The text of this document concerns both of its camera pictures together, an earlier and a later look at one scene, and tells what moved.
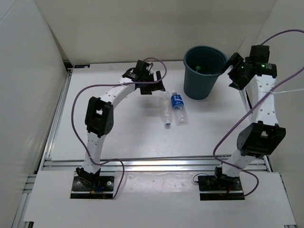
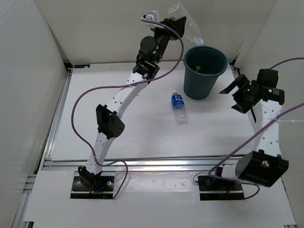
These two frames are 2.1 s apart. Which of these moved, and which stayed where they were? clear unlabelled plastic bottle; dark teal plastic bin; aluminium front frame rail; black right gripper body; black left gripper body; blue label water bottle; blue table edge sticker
Moved: clear unlabelled plastic bottle; black left gripper body; black right gripper body
Stayed: dark teal plastic bin; aluminium front frame rail; blue label water bottle; blue table edge sticker
